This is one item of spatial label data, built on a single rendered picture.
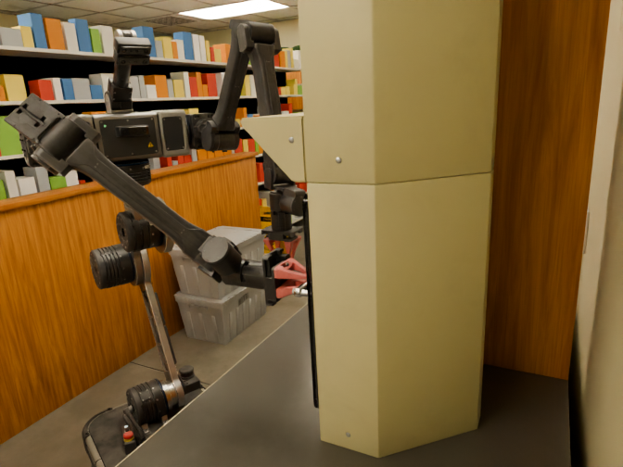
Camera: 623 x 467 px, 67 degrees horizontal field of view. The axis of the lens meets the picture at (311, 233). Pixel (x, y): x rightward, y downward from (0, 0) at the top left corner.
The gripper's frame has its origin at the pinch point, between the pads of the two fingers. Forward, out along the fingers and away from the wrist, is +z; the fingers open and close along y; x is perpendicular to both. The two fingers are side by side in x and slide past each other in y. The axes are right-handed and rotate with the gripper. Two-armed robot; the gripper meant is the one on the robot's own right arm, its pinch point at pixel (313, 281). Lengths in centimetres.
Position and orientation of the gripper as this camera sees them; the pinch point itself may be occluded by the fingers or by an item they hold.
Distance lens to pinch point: 89.7
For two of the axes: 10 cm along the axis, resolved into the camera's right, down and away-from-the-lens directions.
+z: 9.0, 0.6, -4.2
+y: -0.6, -9.6, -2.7
